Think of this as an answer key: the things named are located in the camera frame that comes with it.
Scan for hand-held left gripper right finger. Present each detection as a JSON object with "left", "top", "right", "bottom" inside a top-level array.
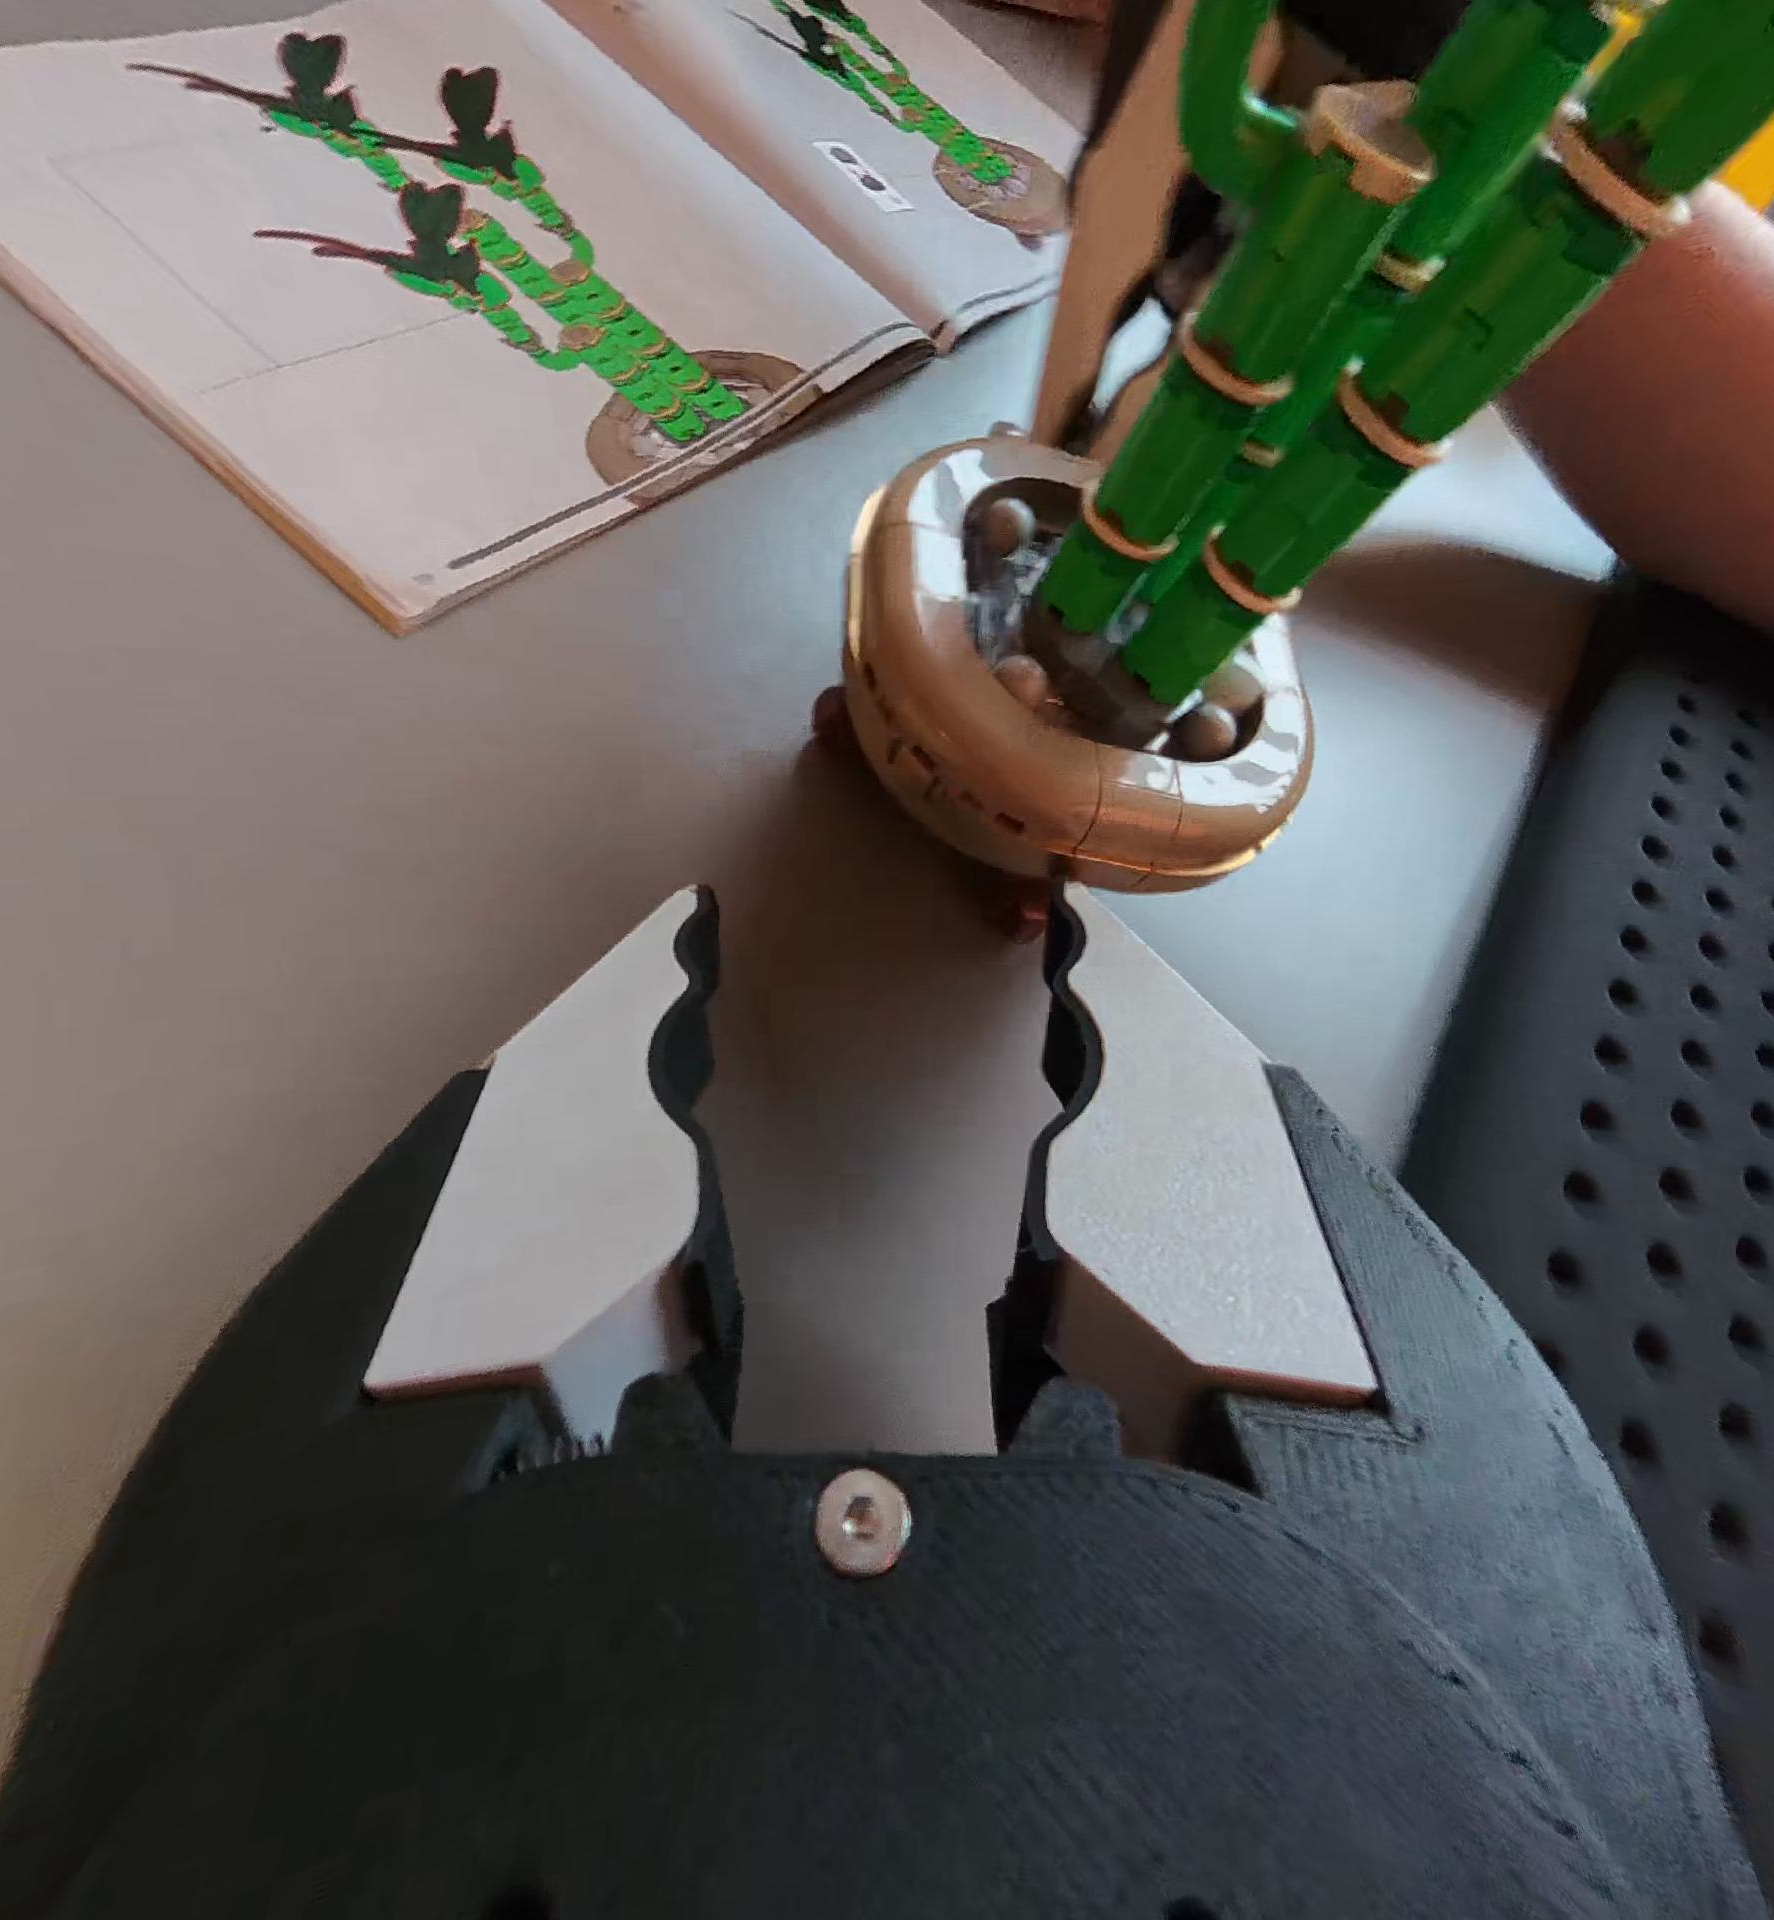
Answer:
[{"left": 989, "top": 879, "right": 1381, "bottom": 1458}]

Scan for lego instruction booklet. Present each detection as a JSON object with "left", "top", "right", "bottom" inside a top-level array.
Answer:
[{"left": 0, "top": 0, "right": 1091, "bottom": 639}]

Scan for person's right forearm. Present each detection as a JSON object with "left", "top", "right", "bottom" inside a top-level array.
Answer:
[{"left": 1488, "top": 180, "right": 1774, "bottom": 676}]

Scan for green lego bamboo plant model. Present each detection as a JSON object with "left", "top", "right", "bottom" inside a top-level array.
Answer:
[{"left": 811, "top": 0, "right": 1774, "bottom": 939}]

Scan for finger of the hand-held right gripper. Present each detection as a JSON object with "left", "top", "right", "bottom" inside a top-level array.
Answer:
[{"left": 1033, "top": 0, "right": 1200, "bottom": 443}]

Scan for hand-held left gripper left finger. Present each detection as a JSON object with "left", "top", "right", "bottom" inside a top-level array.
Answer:
[{"left": 361, "top": 886, "right": 746, "bottom": 1453}]

